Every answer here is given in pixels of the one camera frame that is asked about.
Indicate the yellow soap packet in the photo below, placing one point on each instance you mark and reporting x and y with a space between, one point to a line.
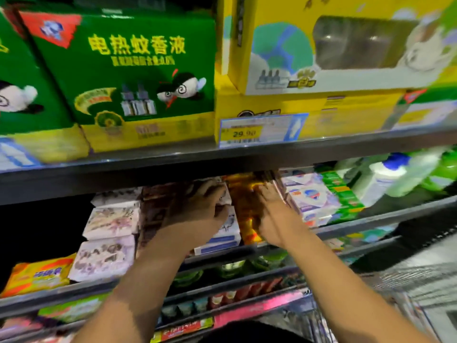
39 276

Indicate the red white packet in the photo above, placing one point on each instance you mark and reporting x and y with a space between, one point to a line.
50 338

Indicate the bright green hand sanitizer bottle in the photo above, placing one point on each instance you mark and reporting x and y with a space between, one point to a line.
446 171

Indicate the stack of white orange soap boxes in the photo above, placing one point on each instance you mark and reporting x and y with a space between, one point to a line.
225 239

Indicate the person's left forearm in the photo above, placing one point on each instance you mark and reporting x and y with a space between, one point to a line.
139 296

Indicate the large yellow box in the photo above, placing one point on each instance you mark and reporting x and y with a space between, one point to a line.
285 39

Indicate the white blue price tag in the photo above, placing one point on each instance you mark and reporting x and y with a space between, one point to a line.
18 155
425 114
261 130

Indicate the flat yellow box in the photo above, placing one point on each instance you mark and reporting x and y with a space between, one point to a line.
343 114

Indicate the row of red tubes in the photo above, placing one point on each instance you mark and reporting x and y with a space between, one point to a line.
246 290

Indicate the white hand sanitizer bottle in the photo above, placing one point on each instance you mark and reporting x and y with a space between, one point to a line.
378 182
350 166

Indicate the person's right forearm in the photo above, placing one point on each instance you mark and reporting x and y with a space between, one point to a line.
350 289

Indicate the green box mosquito print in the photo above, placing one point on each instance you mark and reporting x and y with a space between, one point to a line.
128 67
28 89

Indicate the pink flat pack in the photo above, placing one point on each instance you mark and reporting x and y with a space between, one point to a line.
261 308

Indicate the stack of floral soap boxes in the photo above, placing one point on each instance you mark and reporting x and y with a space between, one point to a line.
107 257

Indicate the stack of yellow soap boxes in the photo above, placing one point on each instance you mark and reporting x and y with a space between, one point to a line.
246 203

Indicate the green white carton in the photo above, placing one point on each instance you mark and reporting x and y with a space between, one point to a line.
71 308

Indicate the yellow red flat pack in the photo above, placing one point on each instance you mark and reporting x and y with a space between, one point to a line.
182 329

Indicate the stack of pink soap boxes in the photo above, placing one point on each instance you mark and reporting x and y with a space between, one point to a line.
153 203

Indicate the row of blue white tubes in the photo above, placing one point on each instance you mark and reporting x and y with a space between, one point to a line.
184 308

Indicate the row of pink orange packets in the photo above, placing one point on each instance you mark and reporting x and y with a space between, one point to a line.
18 326

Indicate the person's right hand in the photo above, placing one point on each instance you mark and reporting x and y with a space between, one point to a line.
278 214

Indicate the person's left hand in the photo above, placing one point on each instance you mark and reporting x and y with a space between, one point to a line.
193 210

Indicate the stack of green soap boxes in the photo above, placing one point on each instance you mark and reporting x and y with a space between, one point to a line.
346 200

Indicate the stack of white purple soap boxes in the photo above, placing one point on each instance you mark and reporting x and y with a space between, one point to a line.
310 196

